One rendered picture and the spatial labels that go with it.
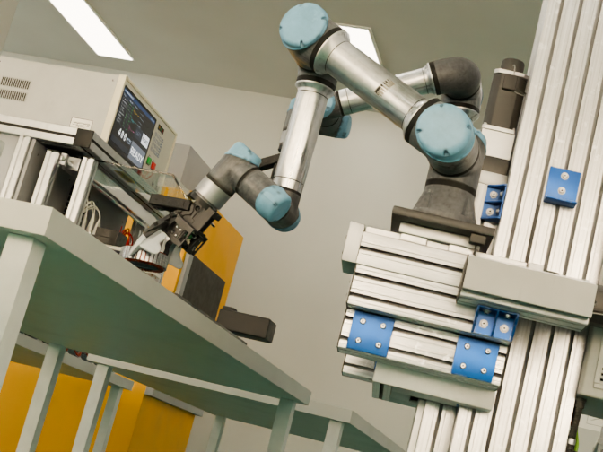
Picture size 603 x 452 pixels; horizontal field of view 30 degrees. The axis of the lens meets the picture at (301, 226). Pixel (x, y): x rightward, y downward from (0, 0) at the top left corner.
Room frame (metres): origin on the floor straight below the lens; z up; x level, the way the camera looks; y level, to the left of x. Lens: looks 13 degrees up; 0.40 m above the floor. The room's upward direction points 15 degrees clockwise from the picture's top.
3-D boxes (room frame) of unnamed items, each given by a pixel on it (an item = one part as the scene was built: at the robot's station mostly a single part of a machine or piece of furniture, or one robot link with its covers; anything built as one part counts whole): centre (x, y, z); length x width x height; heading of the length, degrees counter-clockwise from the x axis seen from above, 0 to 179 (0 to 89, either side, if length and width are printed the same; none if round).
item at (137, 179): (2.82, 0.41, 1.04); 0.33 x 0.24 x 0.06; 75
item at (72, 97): (3.06, 0.67, 1.22); 0.44 x 0.39 x 0.20; 165
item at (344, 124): (3.13, -0.01, 1.45); 0.11 x 0.11 x 0.08; 75
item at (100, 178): (2.99, 0.46, 1.03); 0.62 x 0.01 x 0.03; 165
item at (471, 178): (2.42, -0.30, 1.20); 0.13 x 0.12 x 0.14; 161
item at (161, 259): (2.53, 0.33, 0.82); 0.11 x 0.11 x 0.04
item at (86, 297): (3.02, 0.60, 0.72); 2.20 x 1.01 x 0.05; 165
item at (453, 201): (2.43, -0.30, 1.09); 0.15 x 0.15 x 0.10
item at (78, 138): (3.04, 0.67, 1.09); 0.68 x 0.44 x 0.05; 165
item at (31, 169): (3.03, 0.61, 0.92); 0.66 x 0.01 x 0.30; 165
